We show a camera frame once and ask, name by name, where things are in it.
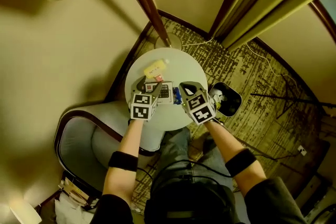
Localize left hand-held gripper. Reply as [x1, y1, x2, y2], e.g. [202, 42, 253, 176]
[129, 75, 164, 122]

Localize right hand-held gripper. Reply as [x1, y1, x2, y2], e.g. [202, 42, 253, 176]
[177, 80, 217, 126]

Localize white wrapper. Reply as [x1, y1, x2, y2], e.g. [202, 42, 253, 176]
[211, 92, 227, 104]

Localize black waste bin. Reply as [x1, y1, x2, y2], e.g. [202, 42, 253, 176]
[208, 82, 243, 118]

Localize person's right forearm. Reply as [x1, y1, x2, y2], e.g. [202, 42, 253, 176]
[203, 120, 267, 197]

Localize person's left forearm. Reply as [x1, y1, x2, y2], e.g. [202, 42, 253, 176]
[102, 119, 145, 204]

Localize blue plastic toy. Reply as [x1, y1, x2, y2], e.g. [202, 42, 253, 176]
[172, 87, 183, 105]

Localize calculator retail box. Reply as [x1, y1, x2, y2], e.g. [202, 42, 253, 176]
[144, 81, 174, 105]

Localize yellow drink bottle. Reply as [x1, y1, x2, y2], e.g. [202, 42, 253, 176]
[143, 58, 170, 79]

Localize round white side table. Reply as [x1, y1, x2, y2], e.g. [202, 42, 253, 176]
[124, 47, 209, 131]

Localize person's legs in jeans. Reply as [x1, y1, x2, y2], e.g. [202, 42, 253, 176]
[152, 127, 234, 192]

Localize floor lamp with cream shade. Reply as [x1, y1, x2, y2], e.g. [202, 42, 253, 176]
[0, 0, 182, 51]

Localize black light stand tripod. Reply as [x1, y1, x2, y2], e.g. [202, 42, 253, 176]
[250, 73, 336, 120]

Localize brown paper bag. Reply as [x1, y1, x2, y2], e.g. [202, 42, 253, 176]
[59, 177, 91, 208]

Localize person's black top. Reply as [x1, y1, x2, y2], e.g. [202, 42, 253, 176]
[90, 159, 308, 224]

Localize white bedding pile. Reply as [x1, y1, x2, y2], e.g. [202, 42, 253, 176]
[54, 191, 92, 224]

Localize wooden-framed grid window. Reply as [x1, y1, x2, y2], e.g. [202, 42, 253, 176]
[309, 0, 336, 42]

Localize white floor cable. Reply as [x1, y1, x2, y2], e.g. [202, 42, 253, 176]
[181, 36, 297, 87]

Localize grey armchair with dark frame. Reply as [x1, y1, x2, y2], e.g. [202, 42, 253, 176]
[54, 101, 166, 192]

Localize black power cable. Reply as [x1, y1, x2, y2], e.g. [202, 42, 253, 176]
[217, 123, 302, 163]

